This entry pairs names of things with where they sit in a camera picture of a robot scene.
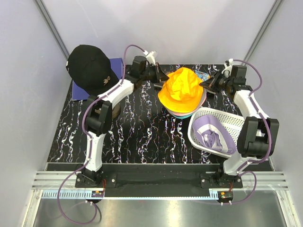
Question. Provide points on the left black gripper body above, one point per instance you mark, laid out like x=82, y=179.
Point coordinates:
x=151, y=74

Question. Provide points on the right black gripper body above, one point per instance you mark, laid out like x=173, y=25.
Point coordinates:
x=219, y=83

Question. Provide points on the grey bucket hat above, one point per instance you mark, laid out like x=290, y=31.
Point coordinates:
x=203, y=98

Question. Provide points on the orange hat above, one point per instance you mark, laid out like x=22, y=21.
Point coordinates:
x=182, y=91

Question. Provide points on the pink bucket hat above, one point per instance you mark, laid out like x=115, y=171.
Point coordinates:
x=180, y=114

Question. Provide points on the teal bucket hat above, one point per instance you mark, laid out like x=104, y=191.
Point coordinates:
x=181, y=117

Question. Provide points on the black baseball cap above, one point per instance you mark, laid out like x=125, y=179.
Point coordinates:
x=90, y=69

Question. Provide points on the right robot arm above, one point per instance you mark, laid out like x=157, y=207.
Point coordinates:
x=257, y=138

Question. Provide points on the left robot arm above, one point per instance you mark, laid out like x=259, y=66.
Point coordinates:
x=97, y=119

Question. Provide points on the colourful treehouse book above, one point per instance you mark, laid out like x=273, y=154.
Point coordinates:
x=202, y=75

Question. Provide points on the white perforated basket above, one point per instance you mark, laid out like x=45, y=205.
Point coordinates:
x=231, y=122

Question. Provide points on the lavender grey cap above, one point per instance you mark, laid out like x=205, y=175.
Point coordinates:
x=212, y=134

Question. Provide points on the white foam mannequin head stand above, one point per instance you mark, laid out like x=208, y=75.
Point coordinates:
x=116, y=111

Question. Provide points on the purple flat book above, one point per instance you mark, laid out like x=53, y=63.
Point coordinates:
x=78, y=93

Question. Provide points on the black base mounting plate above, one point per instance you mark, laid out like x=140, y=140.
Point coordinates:
x=202, y=175

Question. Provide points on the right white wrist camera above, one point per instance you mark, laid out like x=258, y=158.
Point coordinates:
x=228, y=67

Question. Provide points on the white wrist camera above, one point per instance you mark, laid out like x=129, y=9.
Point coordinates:
x=228, y=67
x=150, y=56

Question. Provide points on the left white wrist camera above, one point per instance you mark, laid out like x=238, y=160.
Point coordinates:
x=150, y=56

